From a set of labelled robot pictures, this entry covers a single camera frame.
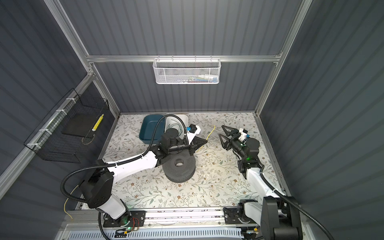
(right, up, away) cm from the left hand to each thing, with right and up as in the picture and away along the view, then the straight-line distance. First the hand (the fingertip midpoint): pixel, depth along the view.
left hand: (207, 140), depth 74 cm
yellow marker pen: (-58, +9, +5) cm, 59 cm away
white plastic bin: (-23, +10, +38) cm, 45 cm away
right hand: (+7, +4, +2) cm, 8 cm away
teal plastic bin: (-39, +6, +39) cm, 55 cm away
